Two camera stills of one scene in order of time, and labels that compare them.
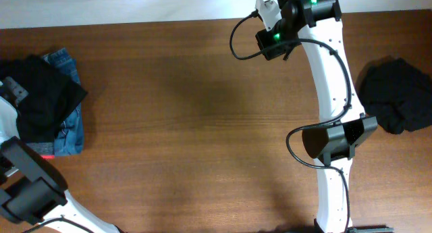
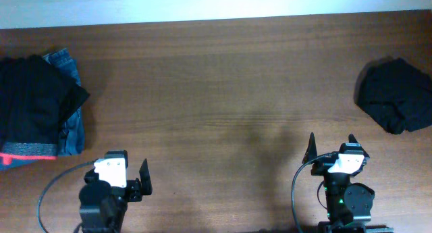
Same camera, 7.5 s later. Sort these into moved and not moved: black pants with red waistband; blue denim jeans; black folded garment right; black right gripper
Moved: black right gripper
Not moved: black folded garment right; blue denim jeans; black pants with red waistband
